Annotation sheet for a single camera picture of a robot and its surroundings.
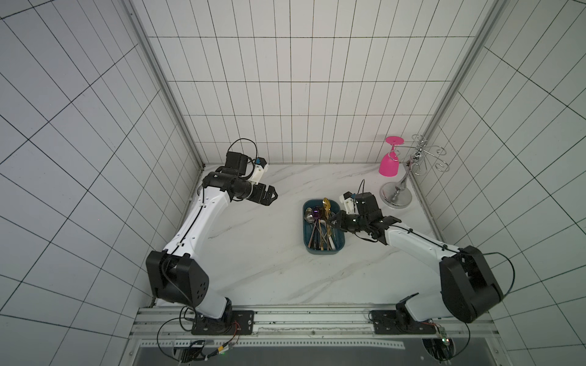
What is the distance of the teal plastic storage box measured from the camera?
895 millimetres

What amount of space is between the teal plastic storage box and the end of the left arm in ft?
0.82

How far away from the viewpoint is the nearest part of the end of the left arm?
1.84 feet
